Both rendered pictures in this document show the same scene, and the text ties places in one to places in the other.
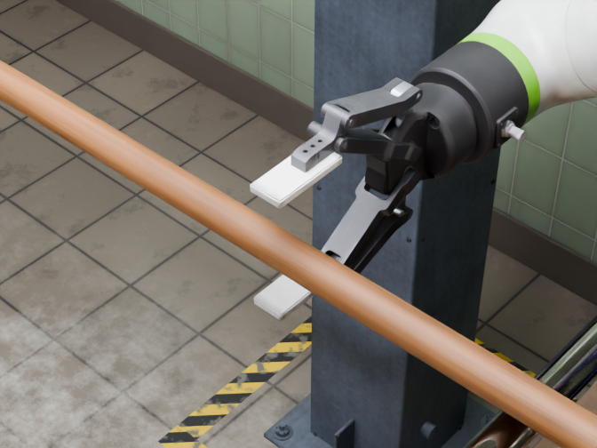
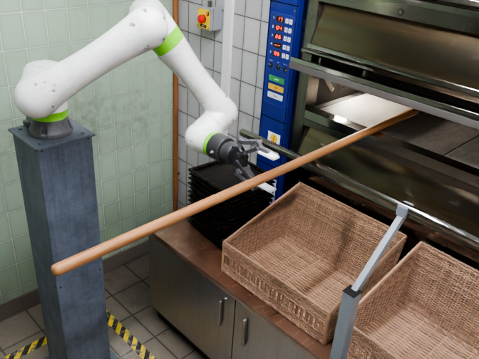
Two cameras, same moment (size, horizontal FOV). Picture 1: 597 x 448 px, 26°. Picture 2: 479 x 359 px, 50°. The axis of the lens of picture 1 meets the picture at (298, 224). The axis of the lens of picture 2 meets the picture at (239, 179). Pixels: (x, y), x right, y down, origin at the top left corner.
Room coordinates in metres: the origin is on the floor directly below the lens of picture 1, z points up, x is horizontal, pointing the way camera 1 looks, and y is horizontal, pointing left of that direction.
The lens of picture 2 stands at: (0.76, 1.47, 1.96)
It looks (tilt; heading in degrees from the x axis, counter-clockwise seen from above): 28 degrees down; 272
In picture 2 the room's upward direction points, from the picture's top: 4 degrees clockwise
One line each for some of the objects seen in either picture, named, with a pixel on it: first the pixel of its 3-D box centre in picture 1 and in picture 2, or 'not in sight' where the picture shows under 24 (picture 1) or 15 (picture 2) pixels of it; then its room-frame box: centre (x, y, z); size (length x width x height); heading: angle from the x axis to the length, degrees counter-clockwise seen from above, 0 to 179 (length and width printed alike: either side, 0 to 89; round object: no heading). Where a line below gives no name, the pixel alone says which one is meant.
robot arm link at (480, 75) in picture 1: (467, 107); (222, 147); (0.89, -0.14, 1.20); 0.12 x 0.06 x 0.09; 48
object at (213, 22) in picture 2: not in sight; (209, 18); (1.04, -1.02, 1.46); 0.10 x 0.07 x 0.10; 138
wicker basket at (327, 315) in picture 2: not in sight; (310, 253); (0.51, -0.23, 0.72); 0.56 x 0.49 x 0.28; 138
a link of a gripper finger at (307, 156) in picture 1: (321, 137); (262, 146); (0.75, -0.02, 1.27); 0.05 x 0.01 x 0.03; 138
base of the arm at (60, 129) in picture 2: not in sight; (43, 118); (1.54, -0.20, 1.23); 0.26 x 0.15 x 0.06; 138
